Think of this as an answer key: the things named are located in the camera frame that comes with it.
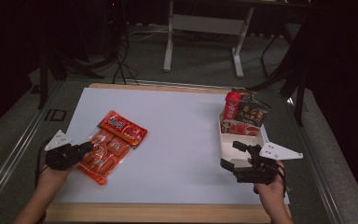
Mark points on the person's left hand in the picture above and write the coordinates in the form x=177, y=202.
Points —
x=51, y=175

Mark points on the black metal stand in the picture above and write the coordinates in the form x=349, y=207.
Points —
x=45, y=74

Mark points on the white plastic basket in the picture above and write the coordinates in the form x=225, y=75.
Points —
x=234, y=151

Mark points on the black chair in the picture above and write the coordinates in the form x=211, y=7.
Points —
x=292, y=68

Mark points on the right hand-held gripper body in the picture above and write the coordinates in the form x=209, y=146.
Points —
x=261, y=165

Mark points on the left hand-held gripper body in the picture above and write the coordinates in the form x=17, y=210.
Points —
x=62, y=155

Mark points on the floor socket plate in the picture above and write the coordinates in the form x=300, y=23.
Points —
x=55, y=115

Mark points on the person's right hand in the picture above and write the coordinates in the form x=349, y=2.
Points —
x=270, y=189

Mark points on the red and black soup packet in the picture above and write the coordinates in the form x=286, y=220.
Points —
x=245, y=115

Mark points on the orange sauce packet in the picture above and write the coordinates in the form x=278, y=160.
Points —
x=112, y=146

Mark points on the white metal desk frame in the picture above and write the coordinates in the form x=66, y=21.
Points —
x=208, y=25

